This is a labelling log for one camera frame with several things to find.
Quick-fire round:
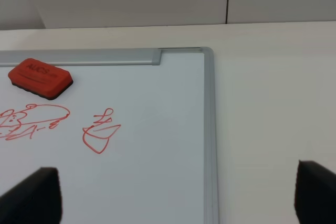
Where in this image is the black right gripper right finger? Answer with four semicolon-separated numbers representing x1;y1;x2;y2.
294;161;335;223

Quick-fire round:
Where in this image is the white whiteboard with aluminium frame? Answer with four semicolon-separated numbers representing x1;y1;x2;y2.
1;48;219;223

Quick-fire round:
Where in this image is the red whiteboard eraser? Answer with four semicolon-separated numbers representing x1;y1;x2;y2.
8;58;73;100

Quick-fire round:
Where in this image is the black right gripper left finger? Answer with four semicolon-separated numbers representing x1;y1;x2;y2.
1;167;62;223

